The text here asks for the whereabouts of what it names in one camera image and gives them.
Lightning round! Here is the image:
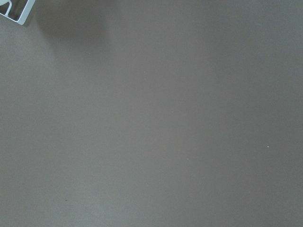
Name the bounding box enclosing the white wire cup rack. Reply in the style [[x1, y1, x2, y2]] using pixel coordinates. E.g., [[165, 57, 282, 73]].
[[0, 0, 36, 25]]

